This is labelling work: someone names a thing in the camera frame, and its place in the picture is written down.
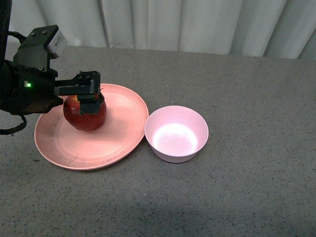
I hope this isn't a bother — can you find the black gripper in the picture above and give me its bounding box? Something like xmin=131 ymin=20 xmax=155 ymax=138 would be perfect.
xmin=0 ymin=60 xmax=104 ymax=115

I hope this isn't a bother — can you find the red apple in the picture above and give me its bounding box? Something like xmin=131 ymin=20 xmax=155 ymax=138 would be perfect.
xmin=63 ymin=95 xmax=107 ymax=132

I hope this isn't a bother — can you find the pink plate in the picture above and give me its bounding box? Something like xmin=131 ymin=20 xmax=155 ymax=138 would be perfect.
xmin=34 ymin=83 xmax=149 ymax=170

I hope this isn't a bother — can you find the light pink bowl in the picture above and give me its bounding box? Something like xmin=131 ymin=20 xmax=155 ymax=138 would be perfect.
xmin=145 ymin=106 xmax=209 ymax=163

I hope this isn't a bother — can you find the white curtain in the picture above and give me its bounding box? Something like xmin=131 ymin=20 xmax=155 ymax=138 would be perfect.
xmin=9 ymin=0 xmax=316 ymax=60

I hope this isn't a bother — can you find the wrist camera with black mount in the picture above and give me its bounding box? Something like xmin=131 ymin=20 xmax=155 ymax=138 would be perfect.
xmin=13 ymin=25 xmax=68 ymax=72

